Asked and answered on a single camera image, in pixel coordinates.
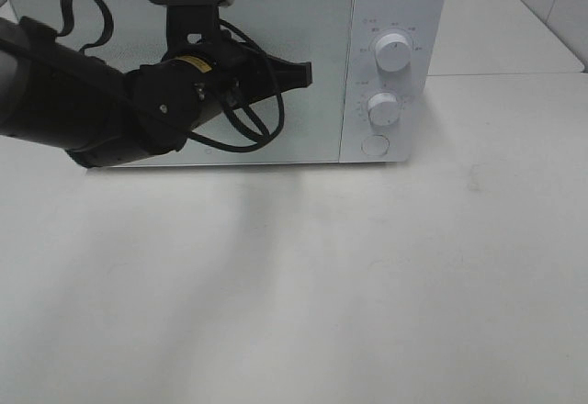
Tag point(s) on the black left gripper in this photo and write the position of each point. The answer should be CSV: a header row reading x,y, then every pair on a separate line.
x,y
204,65

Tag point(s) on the white microwave door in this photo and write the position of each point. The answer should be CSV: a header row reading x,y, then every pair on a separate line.
x,y
314,31

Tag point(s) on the white timer knob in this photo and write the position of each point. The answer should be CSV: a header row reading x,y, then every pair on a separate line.
x,y
383,109

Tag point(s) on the round white door button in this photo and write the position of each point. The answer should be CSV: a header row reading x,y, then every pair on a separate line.
x,y
375,146

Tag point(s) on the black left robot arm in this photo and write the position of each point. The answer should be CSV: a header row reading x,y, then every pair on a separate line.
x,y
101,117

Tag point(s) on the white microwave oven body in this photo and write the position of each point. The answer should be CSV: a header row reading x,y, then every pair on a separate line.
x,y
419,19

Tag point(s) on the upper white power knob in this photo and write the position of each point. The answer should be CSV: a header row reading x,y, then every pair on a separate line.
x,y
393,51

